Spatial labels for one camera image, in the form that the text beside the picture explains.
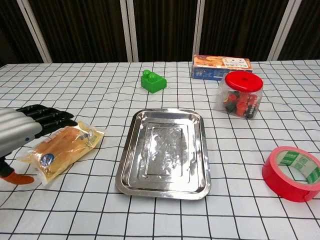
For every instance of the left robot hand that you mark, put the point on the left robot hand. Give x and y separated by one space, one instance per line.
15 130

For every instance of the packaged bread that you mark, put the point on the packaged bread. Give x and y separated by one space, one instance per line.
62 147

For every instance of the rectangular metal tray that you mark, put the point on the rectangular metal tray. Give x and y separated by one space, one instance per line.
163 152

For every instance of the green toy building block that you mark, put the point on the green toy building block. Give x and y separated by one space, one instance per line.
153 81

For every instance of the white grid-pattern tablecloth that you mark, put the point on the white grid-pattern tablecloth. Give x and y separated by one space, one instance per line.
160 215

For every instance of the dark folding screen with white frames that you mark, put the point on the dark folding screen with white frames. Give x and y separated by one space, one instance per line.
165 27

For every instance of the orange and blue snack box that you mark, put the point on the orange and blue snack box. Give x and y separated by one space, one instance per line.
220 68

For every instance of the clear jar with red lid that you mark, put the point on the clear jar with red lid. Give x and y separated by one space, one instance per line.
241 96

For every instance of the red adhesive tape roll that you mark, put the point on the red adhesive tape roll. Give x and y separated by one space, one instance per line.
291 175

